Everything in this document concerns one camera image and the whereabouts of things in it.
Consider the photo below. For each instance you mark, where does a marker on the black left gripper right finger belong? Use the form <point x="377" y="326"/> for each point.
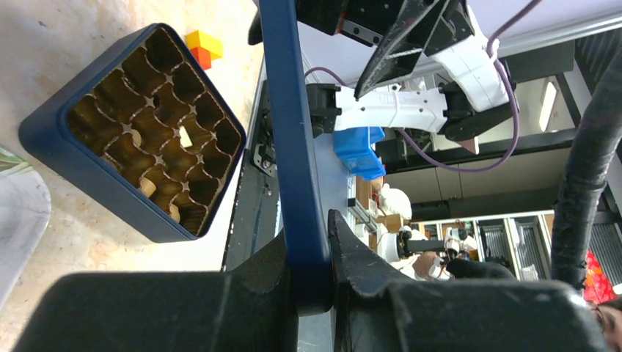
<point x="378" y="308"/>

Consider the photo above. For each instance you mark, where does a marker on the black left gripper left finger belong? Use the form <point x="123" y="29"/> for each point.
<point x="247" y="309"/>

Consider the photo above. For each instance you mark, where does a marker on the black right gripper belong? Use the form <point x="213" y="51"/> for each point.
<point x="400" y="29"/>

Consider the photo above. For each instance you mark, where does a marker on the dark blue box lid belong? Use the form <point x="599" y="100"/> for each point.
<point x="306" y="239"/>

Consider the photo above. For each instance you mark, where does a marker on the chocolate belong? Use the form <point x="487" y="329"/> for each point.
<point x="136" y="137"/>
<point x="185" y="140"/>
<point x="147" y="186"/>

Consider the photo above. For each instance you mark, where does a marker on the blue chocolate box with insert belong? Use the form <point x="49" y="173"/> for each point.
<point x="144" y="132"/>

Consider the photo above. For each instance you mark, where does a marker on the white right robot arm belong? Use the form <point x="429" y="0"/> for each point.
<point x="474" y="101"/>

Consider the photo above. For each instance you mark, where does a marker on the blue storage bin background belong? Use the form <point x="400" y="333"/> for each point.
<point x="354" y="147"/>

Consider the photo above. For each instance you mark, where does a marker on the orange toy brick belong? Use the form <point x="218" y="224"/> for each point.
<point x="202" y="56"/>

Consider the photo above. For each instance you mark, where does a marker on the yellow toy brick right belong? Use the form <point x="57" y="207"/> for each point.
<point x="199" y="39"/>

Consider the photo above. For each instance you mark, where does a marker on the white leaf-print tray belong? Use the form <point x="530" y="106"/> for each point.
<point x="25" y="214"/>

